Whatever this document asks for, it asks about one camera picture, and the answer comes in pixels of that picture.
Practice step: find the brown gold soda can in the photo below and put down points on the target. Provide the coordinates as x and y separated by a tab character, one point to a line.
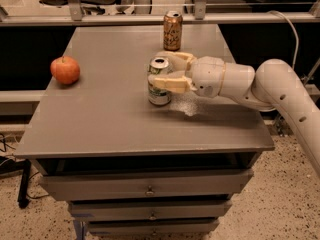
172	30

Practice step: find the bottom grey drawer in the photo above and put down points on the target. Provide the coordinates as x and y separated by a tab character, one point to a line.
204	225

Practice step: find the middle grey drawer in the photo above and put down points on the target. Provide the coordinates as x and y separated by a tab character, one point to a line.
149	210

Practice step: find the silver green 7up can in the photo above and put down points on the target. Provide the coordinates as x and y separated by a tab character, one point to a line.
159	67

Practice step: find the red apple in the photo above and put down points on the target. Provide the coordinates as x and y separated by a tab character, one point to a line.
65	70

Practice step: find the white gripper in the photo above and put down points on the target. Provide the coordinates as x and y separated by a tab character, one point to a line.
207	75

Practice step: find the black stand leg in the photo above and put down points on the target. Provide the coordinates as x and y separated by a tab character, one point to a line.
22	195

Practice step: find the grey drawer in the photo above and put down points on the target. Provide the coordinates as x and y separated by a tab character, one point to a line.
204	225
149	210
145	185

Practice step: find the grey metal railing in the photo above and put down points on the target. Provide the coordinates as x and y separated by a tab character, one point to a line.
35	13

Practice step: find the top grey drawer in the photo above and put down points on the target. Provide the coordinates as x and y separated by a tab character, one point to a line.
145	185

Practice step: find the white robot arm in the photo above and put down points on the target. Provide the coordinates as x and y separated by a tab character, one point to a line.
274	85

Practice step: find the grey drawer cabinet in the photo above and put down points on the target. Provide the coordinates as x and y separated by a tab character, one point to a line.
105	124

